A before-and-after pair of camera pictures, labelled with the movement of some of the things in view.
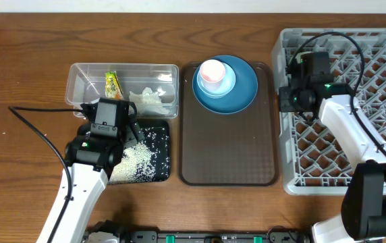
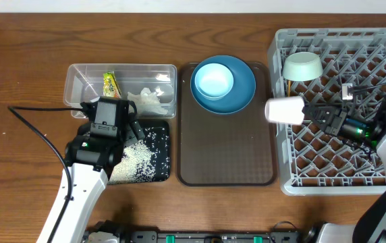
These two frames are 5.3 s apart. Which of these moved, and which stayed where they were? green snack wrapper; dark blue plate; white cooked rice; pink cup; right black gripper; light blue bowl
Moved: pink cup; right black gripper
Stayed: dark blue plate; white cooked rice; green snack wrapper; light blue bowl
